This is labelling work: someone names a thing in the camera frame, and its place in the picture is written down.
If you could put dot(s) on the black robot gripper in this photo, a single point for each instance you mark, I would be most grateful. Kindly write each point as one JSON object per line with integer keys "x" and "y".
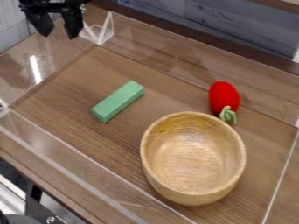
{"x": 41, "y": 20}

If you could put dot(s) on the green rectangular block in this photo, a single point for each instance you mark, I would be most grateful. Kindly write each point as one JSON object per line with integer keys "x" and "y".
{"x": 117, "y": 101}

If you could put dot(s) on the brown wooden bowl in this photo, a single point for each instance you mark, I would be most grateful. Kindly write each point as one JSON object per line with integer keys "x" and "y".
{"x": 193, "y": 157}

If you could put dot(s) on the red plush strawberry toy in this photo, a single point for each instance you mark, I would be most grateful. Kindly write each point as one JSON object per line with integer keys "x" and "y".
{"x": 224, "y": 101}

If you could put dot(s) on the clear acrylic corner bracket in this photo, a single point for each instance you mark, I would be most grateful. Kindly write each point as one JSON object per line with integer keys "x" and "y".
{"x": 97, "y": 34}

